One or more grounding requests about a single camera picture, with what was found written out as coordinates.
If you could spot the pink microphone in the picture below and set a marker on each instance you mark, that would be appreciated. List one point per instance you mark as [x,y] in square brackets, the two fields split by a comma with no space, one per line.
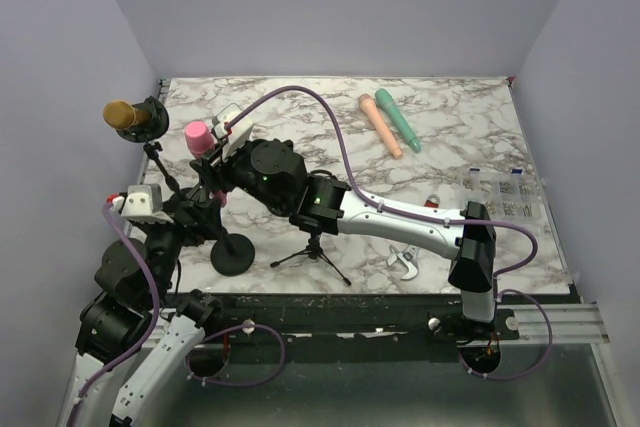
[198,138]

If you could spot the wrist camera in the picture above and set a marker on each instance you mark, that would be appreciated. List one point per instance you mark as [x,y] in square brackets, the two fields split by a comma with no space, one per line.
[239,133]
[141,203]

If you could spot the red-handled adjustable wrench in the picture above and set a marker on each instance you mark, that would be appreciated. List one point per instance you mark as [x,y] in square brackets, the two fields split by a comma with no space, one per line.
[408,258]

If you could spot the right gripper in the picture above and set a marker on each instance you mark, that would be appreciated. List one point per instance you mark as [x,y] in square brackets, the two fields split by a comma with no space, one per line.
[215,170]

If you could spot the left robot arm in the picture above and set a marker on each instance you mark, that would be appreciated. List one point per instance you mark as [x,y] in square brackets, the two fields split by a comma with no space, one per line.
[135,277]

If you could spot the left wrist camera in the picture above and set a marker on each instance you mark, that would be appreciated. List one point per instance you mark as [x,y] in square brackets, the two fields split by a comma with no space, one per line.
[141,203]

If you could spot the black front mounting rail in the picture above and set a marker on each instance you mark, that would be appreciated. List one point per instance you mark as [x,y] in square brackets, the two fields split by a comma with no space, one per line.
[351,314]

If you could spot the mint green microphone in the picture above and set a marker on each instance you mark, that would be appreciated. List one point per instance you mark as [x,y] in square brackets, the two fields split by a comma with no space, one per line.
[386,102]

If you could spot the beige microphone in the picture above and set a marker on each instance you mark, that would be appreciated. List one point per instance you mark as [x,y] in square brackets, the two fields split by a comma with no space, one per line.
[369,107]

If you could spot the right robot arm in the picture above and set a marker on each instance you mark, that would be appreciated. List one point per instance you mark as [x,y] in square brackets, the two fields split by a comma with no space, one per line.
[271,172]

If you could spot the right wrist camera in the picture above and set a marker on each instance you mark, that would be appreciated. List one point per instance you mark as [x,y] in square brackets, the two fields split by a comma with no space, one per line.
[239,133]

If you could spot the clear plastic screw box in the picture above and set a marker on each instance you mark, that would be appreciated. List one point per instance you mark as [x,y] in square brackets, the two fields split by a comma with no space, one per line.
[510,196]

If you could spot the gold microphone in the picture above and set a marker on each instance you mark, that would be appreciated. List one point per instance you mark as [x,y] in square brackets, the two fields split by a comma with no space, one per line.
[121,115]

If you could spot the black tripod shock-mount stand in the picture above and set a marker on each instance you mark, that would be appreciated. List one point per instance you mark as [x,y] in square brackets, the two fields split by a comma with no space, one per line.
[314,251]

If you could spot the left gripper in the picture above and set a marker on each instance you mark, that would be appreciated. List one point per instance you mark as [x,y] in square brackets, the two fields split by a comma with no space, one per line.
[206,225]

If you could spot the black round-base pink-mic stand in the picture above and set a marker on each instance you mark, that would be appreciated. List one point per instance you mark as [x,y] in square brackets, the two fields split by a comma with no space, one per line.
[232,254]

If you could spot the black gold-mic stand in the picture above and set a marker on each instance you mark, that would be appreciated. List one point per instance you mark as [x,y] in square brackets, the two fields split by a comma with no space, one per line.
[149,134]

